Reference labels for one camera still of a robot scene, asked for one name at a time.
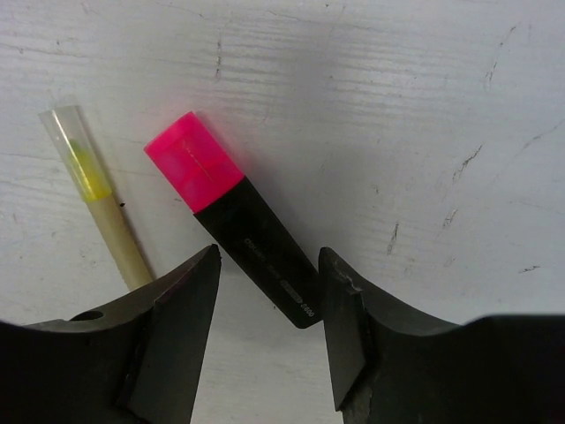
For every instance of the black pink highlighter body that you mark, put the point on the black pink highlighter body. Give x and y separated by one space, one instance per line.
250 232

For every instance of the clear yellow pen cap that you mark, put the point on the clear yellow pen cap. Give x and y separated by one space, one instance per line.
72 141

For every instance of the yellow highlighter pen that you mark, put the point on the yellow highlighter pen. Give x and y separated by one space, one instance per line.
118 238

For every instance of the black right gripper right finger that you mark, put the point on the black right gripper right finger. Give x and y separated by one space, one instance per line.
392 363

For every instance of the pink highlighter cap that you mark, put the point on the pink highlighter cap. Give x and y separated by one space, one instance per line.
194 163

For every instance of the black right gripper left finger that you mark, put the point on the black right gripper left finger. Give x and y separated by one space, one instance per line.
136 359

